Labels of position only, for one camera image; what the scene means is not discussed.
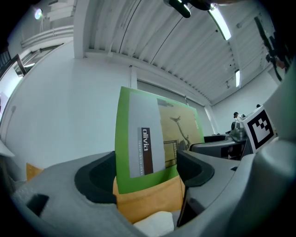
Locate black camera stand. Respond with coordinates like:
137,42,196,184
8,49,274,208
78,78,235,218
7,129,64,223
253,16,292,82

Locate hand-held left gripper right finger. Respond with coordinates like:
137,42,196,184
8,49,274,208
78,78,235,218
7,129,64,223
176,150,241,228

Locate white foam piece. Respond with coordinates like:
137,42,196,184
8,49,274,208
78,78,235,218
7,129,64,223
133,211,175,237

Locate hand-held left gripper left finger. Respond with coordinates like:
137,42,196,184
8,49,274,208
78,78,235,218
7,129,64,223
11,150,150,237

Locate long ceiling light tube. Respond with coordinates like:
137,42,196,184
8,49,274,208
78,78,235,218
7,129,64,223
207,9,232,41

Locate black device with light strips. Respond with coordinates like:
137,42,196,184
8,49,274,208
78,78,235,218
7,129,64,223
163,0,218,19

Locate green book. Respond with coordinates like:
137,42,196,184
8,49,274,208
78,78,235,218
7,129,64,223
115,86,205,194

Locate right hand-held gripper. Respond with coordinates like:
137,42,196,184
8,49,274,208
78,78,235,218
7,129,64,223
189,105,278,161

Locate white wall pipes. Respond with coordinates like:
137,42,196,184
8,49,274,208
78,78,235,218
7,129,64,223
20,25,75,49

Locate dark framed window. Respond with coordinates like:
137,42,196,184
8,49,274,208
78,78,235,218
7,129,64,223
0,52,26,80

